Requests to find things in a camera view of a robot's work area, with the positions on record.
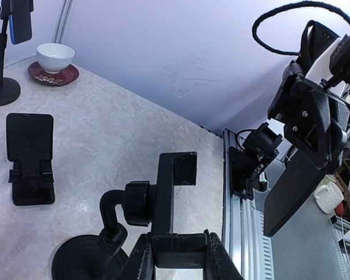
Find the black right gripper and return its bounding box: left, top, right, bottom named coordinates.
left=268, top=62, right=350, bottom=170

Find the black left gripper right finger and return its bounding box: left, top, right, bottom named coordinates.
left=202, top=230, right=244, bottom=280

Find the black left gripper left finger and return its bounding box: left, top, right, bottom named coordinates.
left=124, top=233, right=156, bottom=279

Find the black folding phone stand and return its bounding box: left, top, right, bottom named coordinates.
left=6, top=113, right=55, bottom=206

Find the black round-base pole stand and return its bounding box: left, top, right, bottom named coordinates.
left=0, top=1, right=20, bottom=106

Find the blue-edged black smartphone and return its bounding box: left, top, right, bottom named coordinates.
left=9, top=0, right=34, bottom=45

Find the red round saucer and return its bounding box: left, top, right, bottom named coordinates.
left=27, top=62, right=79, bottom=86

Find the white ceramic bowl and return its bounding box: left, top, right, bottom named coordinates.
left=36, top=43, right=75, bottom=74

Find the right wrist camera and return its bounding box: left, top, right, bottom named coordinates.
left=296, top=20, right=350, bottom=88

